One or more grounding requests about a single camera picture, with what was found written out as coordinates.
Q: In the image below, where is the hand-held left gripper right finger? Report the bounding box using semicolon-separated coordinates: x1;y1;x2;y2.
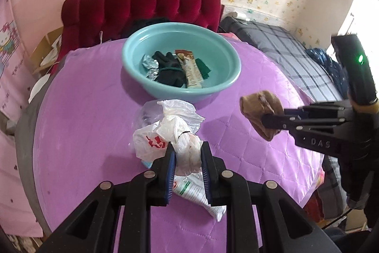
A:
201;141;341;253

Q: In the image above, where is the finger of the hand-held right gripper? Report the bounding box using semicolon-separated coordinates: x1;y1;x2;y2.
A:
261;112;344;133
284;101;353;118

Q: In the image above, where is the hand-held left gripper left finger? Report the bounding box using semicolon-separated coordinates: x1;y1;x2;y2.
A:
38;143;176;253

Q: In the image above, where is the white snack packet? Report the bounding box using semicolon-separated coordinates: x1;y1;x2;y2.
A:
172;173;227;222

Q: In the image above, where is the brown cloth pouch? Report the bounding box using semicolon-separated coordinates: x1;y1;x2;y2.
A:
239;90;284;141

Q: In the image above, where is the white plastic bag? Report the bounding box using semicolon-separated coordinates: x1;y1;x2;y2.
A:
132;99;206;176

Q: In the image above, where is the clear plastic bag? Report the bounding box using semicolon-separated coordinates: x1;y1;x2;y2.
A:
130;100;166;147

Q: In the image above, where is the teal plastic basin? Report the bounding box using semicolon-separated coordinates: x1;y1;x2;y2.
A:
121;22;242;104

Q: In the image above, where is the green scouring cloth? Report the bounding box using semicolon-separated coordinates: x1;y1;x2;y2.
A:
194;58;212;80

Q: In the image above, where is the black glove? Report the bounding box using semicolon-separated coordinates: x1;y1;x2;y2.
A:
152;51;187;88

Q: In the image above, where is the brown coffee sachet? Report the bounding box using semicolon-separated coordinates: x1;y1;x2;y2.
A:
174;49;208;89

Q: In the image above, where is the silver foil wrapper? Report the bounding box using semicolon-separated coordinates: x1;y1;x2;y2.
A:
141;54;160;81

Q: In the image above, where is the dark blue cloth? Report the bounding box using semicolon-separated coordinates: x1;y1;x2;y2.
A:
305;47;353;101

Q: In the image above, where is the grey plaid bed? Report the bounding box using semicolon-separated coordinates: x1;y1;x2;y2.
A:
219;16;350;221

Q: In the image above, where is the purple quilted cloth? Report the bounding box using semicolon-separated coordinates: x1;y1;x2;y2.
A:
32;34;326;253

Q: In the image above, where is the bright window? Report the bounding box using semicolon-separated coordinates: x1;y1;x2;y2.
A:
338;0;379;43

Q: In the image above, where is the white plate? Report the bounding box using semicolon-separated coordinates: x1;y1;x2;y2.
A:
28;74;52;102

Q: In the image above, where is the red velvet sofa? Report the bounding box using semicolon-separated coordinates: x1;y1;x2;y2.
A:
49;0;225;74

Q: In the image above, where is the cardboard box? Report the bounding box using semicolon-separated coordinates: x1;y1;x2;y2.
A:
30;26;64;76

